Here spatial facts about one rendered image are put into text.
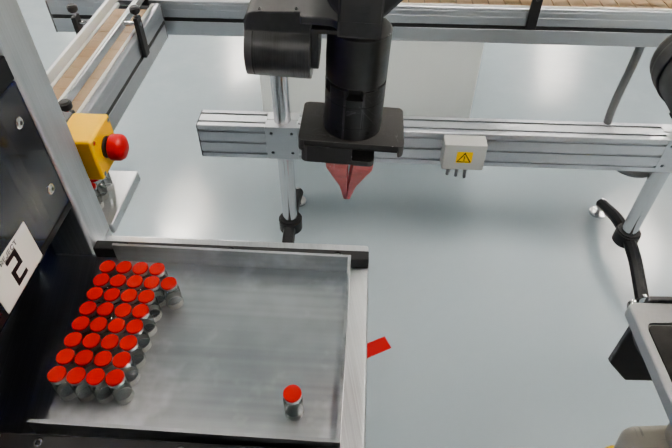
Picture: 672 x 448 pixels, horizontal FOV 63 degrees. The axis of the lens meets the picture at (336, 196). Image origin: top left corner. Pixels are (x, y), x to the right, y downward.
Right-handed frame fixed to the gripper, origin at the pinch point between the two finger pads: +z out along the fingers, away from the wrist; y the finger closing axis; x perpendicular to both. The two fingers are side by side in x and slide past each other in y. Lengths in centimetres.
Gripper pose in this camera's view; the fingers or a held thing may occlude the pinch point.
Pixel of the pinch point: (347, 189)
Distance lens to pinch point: 61.4
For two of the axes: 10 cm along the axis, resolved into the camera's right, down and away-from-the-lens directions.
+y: -10.0, -0.8, 0.2
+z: -0.4, 7.2, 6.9
